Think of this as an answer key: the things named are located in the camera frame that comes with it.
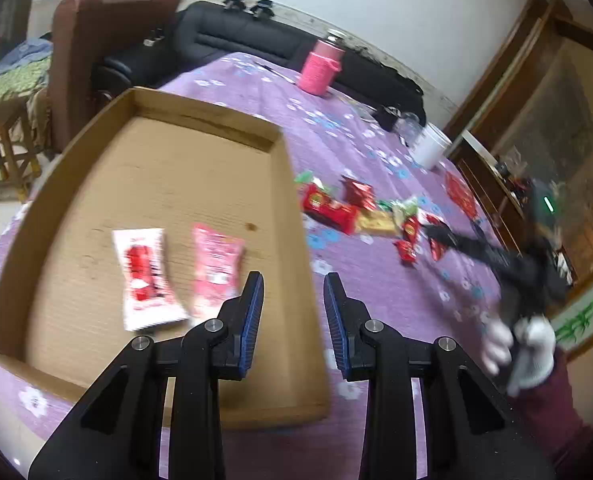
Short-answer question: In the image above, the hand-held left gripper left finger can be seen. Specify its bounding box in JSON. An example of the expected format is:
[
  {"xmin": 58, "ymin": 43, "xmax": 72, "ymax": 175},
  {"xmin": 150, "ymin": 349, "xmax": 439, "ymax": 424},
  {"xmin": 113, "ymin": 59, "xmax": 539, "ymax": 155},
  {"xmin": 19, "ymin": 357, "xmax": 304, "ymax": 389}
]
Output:
[{"xmin": 29, "ymin": 271, "xmax": 266, "ymax": 480}]

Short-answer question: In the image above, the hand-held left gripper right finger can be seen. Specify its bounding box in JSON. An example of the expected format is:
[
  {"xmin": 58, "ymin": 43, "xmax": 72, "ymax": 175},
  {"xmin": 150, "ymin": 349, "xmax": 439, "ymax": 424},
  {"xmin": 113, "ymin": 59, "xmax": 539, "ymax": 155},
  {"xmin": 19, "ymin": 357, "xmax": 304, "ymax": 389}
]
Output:
[{"xmin": 323, "ymin": 272, "xmax": 559, "ymax": 480}]

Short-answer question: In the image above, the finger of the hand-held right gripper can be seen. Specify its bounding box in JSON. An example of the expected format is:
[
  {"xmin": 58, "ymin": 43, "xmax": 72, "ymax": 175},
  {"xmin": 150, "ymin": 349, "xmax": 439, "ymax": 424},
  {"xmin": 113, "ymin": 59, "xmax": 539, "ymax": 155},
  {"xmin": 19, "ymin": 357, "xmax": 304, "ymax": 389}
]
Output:
[{"xmin": 421, "ymin": 222, "xmax": 524, "ymax": 273}]

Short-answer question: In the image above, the narrow red snack packet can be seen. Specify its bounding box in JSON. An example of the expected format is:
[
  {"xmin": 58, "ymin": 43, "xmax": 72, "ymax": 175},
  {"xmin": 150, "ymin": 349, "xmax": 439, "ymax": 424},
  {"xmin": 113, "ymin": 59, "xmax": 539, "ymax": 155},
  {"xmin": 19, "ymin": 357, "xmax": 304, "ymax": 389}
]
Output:
[{"xmin": 425, "ymin": 212, "xmax": 448, "ymax": 262}]

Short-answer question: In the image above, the red round-label snack packet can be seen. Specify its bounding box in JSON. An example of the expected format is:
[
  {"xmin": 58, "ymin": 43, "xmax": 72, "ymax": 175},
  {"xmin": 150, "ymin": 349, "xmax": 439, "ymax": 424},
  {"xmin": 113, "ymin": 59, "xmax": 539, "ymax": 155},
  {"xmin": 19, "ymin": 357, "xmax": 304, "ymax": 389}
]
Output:
[{"xmin": 401, "ymin": 215, "xmax": 423, "ymax": 242}]

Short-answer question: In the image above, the small red candy packet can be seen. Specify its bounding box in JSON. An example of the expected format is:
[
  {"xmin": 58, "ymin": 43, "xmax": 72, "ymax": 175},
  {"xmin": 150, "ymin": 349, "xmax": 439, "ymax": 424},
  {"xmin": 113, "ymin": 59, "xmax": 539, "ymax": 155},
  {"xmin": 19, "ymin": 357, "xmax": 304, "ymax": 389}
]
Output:
[{"xmin": 393, "ymin": 240, "xmax": 418, "ymax": 265}]

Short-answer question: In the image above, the pink snack packet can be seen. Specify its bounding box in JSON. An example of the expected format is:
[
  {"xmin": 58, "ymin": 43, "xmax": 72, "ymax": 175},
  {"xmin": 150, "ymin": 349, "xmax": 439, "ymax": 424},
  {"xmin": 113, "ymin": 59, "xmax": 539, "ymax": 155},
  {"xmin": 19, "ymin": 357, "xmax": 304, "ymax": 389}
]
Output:
[{"xmin": 189, "ymin": 223, "xmax": 247, "ymax": 321}]

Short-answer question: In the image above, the green and white snack packet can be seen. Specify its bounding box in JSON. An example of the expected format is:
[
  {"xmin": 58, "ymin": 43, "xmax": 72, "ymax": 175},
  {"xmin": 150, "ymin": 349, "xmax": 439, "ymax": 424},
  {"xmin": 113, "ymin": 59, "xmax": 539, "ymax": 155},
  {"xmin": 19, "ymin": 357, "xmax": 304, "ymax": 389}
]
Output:
[{"xmin": 376, "ymin": 197, "xmax": 420, "ymax": 227}]

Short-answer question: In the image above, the golden yellow snack packet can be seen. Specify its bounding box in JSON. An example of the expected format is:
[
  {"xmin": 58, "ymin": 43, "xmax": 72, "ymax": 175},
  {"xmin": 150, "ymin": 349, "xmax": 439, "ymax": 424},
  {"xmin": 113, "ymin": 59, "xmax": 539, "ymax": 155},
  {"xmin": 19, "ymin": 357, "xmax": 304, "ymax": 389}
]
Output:
[{"xmin": 357, "ymin": 210, "xmax": 395, "ymax": 236}]

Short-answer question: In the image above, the large red snack packet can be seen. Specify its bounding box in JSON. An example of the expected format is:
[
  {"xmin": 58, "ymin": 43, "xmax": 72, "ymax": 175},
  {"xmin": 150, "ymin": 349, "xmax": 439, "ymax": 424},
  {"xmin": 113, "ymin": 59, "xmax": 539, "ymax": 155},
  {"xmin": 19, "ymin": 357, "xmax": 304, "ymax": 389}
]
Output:
[{"xmin": 301, "ymin": 184, "xmax": 359, "ymax": 236}]

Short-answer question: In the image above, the white and red snack packet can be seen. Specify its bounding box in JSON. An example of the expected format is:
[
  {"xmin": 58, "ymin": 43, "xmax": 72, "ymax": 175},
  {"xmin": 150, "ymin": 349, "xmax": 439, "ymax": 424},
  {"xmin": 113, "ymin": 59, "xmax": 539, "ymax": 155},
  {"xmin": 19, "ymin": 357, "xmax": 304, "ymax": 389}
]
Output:
[{"xmin": 112, "ymin": 227, "xmax": 190, "ymax": 332}]

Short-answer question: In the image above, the shiny red snack packet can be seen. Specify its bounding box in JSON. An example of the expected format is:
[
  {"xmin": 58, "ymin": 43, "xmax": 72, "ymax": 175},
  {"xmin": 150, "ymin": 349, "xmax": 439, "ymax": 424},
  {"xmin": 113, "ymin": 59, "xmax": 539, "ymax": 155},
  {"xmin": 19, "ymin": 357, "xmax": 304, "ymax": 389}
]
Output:
[{"xmin": 341, "ymin": 175, "xmax": 375, "ymax": 209}]

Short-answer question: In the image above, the brown cardboard box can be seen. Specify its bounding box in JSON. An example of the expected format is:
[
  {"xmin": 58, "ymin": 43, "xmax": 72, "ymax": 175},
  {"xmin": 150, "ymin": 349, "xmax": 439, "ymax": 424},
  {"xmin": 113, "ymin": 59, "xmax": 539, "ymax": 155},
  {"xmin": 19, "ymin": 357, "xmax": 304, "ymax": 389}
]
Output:
[{"xmin": 0, "ymin": 86, "xmax": 332, "ymax": 431}]

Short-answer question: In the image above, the person's right forearm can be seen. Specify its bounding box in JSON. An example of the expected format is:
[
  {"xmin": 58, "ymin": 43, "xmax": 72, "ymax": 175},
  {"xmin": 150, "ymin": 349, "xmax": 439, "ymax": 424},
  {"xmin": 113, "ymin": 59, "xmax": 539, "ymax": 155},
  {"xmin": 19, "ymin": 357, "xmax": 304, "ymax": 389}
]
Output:
[{"xmin": 515, "ymin": 355, "xmax": 593, "ymax": 467}]

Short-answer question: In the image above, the person's right hand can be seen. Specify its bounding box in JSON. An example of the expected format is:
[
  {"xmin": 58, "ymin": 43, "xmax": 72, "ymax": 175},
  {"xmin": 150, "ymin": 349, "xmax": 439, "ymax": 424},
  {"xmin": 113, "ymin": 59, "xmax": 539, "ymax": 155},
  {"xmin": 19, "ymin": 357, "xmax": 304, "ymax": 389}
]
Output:
[{"xmin": 481, "ymin": 314, "xmax": 558, "ymax": 397}]

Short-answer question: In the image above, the purple floral tablecloth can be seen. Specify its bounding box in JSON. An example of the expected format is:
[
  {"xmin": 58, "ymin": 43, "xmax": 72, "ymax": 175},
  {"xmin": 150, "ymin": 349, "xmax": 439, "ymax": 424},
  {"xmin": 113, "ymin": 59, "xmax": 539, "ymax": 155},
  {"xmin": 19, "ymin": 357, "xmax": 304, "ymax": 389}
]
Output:
[{"xmin": 0, "ymin": 51, "xmax": 562, "ymax": 480}]

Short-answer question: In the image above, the white plastic jar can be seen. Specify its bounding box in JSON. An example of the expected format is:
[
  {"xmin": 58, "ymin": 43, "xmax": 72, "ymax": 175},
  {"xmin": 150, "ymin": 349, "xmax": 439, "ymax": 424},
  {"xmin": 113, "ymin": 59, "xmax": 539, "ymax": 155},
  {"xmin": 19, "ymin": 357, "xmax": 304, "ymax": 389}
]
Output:
[{"xmin": 410, "ymin": 122, "xmax": 452, "ymax": 171}]

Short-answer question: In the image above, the clear plastic container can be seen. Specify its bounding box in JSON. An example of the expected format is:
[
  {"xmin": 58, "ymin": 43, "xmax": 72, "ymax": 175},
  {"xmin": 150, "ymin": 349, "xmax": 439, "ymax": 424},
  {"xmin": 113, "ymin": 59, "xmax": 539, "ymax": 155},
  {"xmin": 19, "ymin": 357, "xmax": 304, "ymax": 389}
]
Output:
[{"xmin": 395, "ymin": 112, "xmax": 423, "ymax": 147}]

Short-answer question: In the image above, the wooden cabinet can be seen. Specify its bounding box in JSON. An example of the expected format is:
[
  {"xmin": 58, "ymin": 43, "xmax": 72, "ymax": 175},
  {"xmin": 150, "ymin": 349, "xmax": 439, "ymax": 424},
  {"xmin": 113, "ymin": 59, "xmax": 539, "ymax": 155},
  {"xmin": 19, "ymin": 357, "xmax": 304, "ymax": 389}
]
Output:
[{"xmin": 446, "ymin": 0, "xmax": 593, "ymax": 361}]

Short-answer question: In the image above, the pink sleeved thermos bottle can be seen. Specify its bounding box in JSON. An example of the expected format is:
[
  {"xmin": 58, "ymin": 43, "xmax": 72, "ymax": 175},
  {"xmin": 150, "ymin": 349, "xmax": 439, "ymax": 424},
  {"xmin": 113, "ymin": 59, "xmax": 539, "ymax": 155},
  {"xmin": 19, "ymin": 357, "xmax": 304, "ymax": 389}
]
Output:
[{"xmin": 297, "ymin": 29, "xmax": 347, "ymax": 97}]

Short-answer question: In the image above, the black sofa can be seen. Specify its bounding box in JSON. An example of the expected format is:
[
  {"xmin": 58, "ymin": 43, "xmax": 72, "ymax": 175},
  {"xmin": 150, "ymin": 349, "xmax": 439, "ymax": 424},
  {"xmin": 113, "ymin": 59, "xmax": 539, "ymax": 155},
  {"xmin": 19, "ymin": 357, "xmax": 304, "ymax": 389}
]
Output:
[{"xmin": 91, "ymin": 1, "xmax": 427, "ymax": 131}]

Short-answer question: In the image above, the wooden stool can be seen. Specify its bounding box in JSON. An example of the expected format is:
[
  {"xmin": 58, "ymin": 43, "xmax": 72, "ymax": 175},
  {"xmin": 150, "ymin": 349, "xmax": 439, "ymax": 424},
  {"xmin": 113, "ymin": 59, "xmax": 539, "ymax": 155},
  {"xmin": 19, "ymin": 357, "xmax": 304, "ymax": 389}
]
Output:
[{"xmin": 0, "ymin": 105, "xmax": 42, "ymax": 206}]

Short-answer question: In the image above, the brown armchair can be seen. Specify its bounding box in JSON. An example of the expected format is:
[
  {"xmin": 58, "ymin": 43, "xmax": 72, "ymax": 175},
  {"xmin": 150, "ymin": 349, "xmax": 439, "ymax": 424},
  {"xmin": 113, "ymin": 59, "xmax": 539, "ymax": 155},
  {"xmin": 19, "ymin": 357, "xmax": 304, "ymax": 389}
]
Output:
[{"xmin": 46, "ymin": 0, "xmax": 183, "ymax": 153}]

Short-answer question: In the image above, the green patterned blanket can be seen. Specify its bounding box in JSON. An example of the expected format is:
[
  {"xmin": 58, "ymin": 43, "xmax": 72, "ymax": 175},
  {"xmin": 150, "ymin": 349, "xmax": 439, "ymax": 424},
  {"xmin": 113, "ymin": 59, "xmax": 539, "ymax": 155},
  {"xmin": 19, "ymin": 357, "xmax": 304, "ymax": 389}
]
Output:
[{"xmin": 0, "ymin": 37, "xmax": 53, "ymax": 116}]

